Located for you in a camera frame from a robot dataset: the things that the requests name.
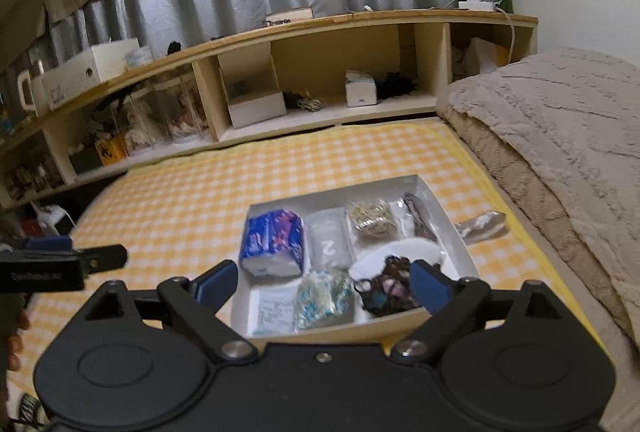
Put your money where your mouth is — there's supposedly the clear bag of gold bits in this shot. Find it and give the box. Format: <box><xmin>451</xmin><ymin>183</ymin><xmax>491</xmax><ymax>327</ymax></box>
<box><xmin>344</xmin><ymin>199</ymin><xmax>396</xmax><ymax>241</ymax></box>

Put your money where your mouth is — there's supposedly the beige fluffy blanket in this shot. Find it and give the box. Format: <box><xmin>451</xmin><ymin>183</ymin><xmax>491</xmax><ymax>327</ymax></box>
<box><xmin>435</xmin><ymin>46</ymin><xmax>640</xmax><ymax>349</ymax></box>

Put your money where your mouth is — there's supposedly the blue tissue pack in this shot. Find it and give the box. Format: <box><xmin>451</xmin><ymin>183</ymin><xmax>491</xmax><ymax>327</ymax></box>
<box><xmin>238</xmin><ymin>210</ymin><xmax>306</xmax><ymax>278</ymax></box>

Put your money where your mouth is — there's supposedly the black fuzzy item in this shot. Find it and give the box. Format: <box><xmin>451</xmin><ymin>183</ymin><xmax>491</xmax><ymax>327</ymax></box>
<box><xmin>375</xmin><ymin>71</ymin><xmax>419</xmax><ymax>100</ymax></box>

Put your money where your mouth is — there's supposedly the person's left hand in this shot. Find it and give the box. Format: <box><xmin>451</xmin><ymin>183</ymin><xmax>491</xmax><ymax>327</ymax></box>
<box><xmin>7</xmin><ymin>310</ymin><xmax>32</xmax><ymax>356</ymax></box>

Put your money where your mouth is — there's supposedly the large white box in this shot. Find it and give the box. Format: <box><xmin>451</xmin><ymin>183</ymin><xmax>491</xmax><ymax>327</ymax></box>
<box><xmin>40</xmin><ymin>38</ymin><xmax>141</xmax><ymax>111</ymax></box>

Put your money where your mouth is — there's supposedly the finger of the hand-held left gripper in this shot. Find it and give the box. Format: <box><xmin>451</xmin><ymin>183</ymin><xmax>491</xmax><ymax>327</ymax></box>
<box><xmin>22</xmin><ymin>236</ymin><xmax>74</xmax><ymax>252</ymax></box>
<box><xmin>76</xmin><ymin>244</ymin><xmax>129</xmax><ymax>274</ymax></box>

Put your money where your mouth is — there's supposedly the flat beige box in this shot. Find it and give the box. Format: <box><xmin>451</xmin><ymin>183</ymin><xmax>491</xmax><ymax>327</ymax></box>
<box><xmin>264</xmin><ymin>6</ymin><xmax>315</xmax><ymax>25</ymax></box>

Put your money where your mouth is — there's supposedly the bundle of rope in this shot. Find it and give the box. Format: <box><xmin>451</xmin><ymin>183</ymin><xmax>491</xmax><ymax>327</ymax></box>
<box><xmin>284</xmin><ymin>91</ymin><xmax>326</xmax><ymax>114</ymax></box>

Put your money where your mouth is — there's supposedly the yellow box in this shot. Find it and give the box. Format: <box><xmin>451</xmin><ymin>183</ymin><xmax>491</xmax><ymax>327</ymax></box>
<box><xmin>94</xmin><ymin>135</ymin><xmax>126</xmax><ymax>163</ymax></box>

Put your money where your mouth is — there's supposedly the small white box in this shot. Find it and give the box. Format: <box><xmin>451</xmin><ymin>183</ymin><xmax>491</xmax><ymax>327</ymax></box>
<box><xmin>344</xmin><ymin>70</ymin><xmax>377</xmax><ymax>108</ymax></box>

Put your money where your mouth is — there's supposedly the white tissue packet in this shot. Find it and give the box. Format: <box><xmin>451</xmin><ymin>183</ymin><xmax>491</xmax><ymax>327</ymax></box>
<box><xmin>452</xmin><ymin>37</ymin><xmax>501</xmax><ymax>78</ymax></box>

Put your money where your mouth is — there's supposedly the white printed paper packet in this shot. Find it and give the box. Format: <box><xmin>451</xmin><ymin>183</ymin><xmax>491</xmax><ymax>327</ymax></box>
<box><xmin>253</xmin><ymin>289</ymin><xmax>297</xmax><ymax>338</ymax></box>

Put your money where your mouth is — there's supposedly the open white box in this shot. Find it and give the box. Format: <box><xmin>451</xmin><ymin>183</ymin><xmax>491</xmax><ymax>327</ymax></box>
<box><xmin>218</xmin><ymin>44</ymin><xmax>289</xmax><ymax>129</ymax></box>

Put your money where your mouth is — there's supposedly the white cable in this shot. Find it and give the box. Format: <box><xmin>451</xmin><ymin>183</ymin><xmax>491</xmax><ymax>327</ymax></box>
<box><xmin>494</xmin><ymin>6</ymin><xmax>516</xmax><ymax>63</ymax></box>

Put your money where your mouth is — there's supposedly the wooden headboard shelf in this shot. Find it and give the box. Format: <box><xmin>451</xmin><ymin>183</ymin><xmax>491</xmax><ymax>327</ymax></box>
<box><xmin>0</xmin><ymin>8</ymin><xmax>540</xmax><ymax>213</ymax></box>

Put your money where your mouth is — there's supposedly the yellow checked bed sheet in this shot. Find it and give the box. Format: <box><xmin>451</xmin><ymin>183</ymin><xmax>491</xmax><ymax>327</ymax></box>
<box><xmin>4</xmin><ymin>119</ymin><xmax>602</xmax><ymax>413</ymax></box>

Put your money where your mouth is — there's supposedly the clear figure display case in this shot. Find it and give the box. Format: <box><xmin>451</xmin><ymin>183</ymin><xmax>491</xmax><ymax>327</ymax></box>
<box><xmin>154</xmin><ymin>84</ymin><xmax>189</xmax><ymax>145</ymax></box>
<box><xmin>179</xmin><ymin>76</ymin><xmax>210</xmax><ymax>138</ymax></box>
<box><xmin>122</xmin><ymin>94</ymin><xmax>161</xmax><ymax>158</ymax></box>

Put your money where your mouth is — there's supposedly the white mug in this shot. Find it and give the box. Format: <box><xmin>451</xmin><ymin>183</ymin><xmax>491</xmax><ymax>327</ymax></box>
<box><xmin>17</xmin><ymin>61</ymin><xmax>49</xmax><ymax>111</ymax></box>

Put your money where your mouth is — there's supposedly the white plastic stool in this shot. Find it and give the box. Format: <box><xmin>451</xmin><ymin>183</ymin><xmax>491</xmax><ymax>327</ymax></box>
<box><xmin>32</xmin><ymin>203</ymin><xmax>76</xmax><ymax>235</ymax></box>

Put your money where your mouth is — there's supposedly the clear bag with dark item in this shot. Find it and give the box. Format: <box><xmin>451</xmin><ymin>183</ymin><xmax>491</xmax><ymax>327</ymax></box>
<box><xmin>397</xmin><ymin>191</ymin><xmax>437</xmax><ymax>243</ymax></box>

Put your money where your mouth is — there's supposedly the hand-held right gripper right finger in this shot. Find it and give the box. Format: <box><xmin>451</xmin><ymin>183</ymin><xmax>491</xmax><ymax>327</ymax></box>
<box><xmin>390</xmin><ymin>260</ymin><xmax>571</xmax><ymax>366</ymax></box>

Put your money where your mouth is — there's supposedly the clear wrapped item on cloth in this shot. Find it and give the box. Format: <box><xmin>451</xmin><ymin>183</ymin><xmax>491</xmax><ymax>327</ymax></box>
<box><xmin>453</xmin><ymin>210</ymin><xmax>507</xmax><ymax>244</ymax></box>

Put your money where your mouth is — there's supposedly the white shallow cardboard box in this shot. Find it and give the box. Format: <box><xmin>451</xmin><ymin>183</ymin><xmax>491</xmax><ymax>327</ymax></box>
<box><xmin>230</xmin><ymin>174</ymin><xmax>481</xmax><ymax>341</ymax></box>

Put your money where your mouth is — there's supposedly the grey white soft pouch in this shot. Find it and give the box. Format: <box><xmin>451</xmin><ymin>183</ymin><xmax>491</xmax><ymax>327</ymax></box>
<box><xmin>305</xmin><ymin>210</ymin><xmax>354</xmax><ymax>271</ymax></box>

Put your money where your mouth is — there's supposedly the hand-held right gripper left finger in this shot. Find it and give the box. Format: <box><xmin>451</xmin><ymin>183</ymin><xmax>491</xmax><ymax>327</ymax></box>
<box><xmin>75</xmin><ymin>260</ymin><xmax>261</xmax><ymax>366</ymax></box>

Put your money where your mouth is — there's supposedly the row of small figurines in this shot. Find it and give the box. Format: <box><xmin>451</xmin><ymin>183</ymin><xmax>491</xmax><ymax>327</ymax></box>
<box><xmin>2</xmin><ymin>151</ymin><xmax>64</xmax><ymax>201</ymax></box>

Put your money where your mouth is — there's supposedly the dark box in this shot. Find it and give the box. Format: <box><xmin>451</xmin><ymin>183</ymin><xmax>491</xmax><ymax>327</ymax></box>
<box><xmin>67</xmin><ymin>146</ymin><xmax>101</xmax><ymax>174</ymax></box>

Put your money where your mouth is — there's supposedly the dark lace scrunchie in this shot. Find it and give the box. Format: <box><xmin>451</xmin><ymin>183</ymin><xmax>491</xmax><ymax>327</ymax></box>
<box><xmin>353</xmin><ymin>254</ymin><xmax>426</xmax><ymax>317</ymax></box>

